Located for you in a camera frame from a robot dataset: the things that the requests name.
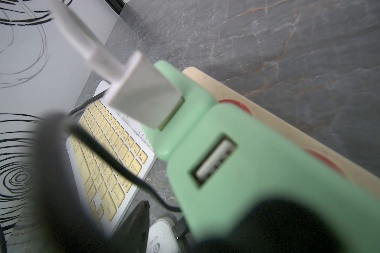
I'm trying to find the short white usb cable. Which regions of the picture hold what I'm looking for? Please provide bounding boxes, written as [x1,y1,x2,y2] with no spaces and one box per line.
[49,0,183,130]

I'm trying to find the black usb cable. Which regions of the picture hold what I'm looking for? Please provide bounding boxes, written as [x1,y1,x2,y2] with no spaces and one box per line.
[31,112,191,253]

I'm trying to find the mint green wireless keyboard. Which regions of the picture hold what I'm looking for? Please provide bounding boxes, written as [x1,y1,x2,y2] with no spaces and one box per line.
[146,217,182,253]

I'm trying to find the cream power strip red sockets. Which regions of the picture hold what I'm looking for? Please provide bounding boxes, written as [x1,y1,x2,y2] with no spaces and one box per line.
[183,67,380,199]

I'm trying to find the mint green charger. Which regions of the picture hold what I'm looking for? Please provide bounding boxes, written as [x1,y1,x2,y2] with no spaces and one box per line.
[167,104,380,253]
[141,61,217,162]

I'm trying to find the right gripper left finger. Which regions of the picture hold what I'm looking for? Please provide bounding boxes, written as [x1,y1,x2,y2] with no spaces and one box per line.
[111,201,150,253]

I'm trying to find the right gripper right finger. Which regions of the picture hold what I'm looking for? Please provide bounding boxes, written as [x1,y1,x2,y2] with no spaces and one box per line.
[193,199,345,253]

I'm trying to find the yellow keyboard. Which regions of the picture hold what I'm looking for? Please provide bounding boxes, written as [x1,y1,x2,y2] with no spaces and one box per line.
[66,100,157,237]

